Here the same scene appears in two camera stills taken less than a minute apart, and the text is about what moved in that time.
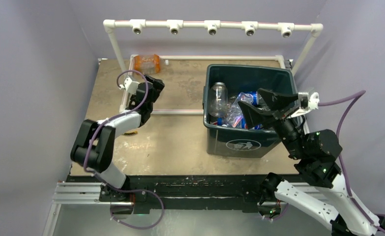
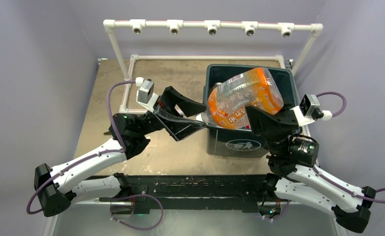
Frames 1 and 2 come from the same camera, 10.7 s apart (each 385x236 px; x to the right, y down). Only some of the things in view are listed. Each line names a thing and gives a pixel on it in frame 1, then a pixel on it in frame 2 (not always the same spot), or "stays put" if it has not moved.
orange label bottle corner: x=148 y=64 -> x=227 y=101
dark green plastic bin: x=230 y=131 stays put
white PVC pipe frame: x=138 y=26 stays put
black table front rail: x=145 y=191 stays put
